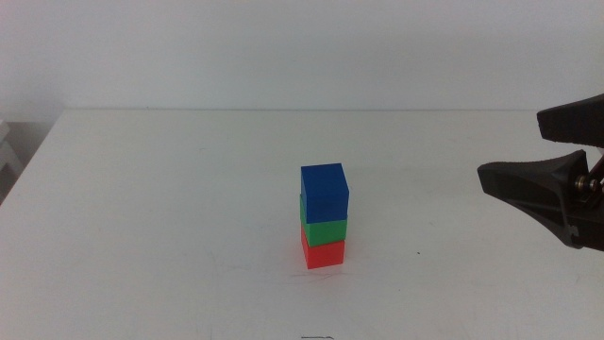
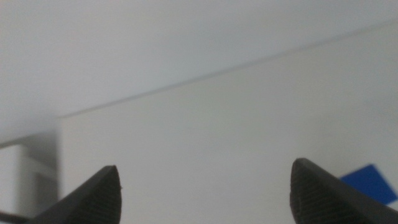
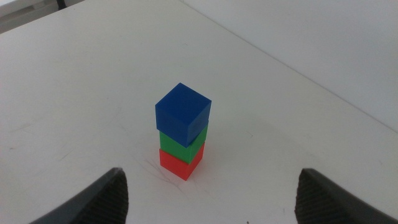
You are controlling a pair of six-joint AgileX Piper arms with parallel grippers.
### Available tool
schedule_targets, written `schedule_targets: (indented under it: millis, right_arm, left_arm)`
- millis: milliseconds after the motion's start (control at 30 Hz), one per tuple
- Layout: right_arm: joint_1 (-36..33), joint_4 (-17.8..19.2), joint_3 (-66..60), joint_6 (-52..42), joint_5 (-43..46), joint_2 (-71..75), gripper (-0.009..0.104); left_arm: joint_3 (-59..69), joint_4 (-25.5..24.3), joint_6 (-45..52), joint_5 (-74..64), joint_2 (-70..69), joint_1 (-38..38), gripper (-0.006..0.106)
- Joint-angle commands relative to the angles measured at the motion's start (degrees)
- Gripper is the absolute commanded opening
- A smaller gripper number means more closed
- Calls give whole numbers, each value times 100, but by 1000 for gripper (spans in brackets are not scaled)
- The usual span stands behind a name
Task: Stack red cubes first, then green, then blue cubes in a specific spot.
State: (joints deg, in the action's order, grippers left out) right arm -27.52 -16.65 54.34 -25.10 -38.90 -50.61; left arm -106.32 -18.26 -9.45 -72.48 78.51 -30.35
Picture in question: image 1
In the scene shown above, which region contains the green cube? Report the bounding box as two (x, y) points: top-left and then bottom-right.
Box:
(299, 195), (349, 247)

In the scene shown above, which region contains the red cube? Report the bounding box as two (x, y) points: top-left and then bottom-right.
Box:
(300, 225), (346, 270)

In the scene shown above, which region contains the blue cube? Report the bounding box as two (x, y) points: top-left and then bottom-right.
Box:
(300, 162), (351, 225)

